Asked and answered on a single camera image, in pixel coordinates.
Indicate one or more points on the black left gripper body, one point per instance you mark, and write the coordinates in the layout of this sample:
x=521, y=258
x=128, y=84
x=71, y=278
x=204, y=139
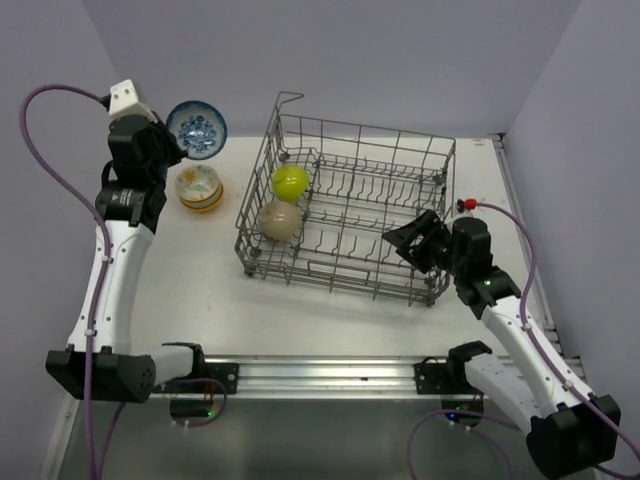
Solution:
x=161, y=165

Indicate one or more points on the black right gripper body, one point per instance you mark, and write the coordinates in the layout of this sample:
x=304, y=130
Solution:
x=457, y=263

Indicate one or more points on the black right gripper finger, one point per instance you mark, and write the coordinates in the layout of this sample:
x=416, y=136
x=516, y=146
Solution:
x=424, y=225
x=417, y=258

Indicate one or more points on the white blue patterned bowl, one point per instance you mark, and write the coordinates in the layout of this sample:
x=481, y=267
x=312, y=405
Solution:
x=199, y=128

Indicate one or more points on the white floral leaf bowl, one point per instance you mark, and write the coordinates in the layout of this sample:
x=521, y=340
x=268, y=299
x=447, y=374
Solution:
x=195, y=179

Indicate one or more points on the orange ribbed bowl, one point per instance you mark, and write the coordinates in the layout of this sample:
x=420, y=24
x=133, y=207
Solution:
x=218, y=193

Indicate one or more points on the lime green bowl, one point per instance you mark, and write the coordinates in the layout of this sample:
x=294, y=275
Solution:
x=289, y=182

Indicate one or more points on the beige bowl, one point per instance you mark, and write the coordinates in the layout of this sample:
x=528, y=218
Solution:
x=278, y=221

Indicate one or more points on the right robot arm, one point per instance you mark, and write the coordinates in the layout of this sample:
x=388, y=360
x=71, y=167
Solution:
x=567, y=427

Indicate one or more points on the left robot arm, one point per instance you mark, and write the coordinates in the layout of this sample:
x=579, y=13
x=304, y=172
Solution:
x=127, y=220

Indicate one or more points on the grey wire dish rack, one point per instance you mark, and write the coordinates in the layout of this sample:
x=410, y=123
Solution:
x=363, y=182

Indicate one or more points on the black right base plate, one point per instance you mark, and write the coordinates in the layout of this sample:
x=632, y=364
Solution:
x=432, y=376

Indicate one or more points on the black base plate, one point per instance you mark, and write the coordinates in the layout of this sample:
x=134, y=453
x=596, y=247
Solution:
x=206, y=379
x=432, y=376

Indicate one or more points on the aluminium mounting rail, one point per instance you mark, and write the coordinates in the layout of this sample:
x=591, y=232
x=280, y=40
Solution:
x=325, y=375

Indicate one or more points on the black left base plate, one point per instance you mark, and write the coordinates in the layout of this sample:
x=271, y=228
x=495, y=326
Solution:
x=206, y=379

